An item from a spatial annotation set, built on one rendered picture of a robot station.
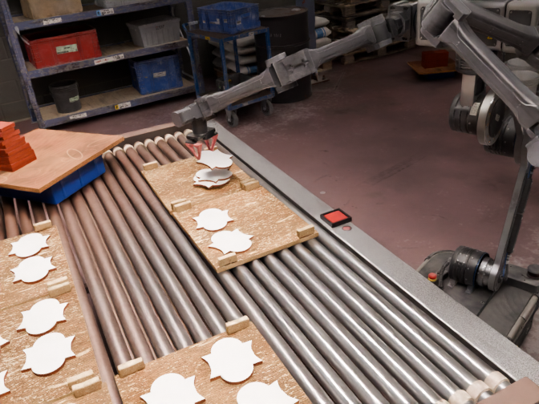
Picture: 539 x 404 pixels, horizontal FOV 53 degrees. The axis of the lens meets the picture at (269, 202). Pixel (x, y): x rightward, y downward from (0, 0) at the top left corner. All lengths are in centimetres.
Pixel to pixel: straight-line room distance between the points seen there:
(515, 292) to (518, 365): 135
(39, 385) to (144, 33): 503
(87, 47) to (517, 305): 471
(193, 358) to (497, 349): 70
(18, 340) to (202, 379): 52
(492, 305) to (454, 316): 115
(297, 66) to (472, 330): 89
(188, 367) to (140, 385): 11
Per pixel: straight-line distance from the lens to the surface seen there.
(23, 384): 144
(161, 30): 620
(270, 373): 128
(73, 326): 154
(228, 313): 147
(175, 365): 134
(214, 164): 205
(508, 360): 137
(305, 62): 168
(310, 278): 156
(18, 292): 175
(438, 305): 149
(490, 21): 160
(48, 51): 591
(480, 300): 259
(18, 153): 232
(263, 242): 170
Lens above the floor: 185
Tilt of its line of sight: 28 degrees down
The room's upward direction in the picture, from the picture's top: 6 degrees counter-clockwise
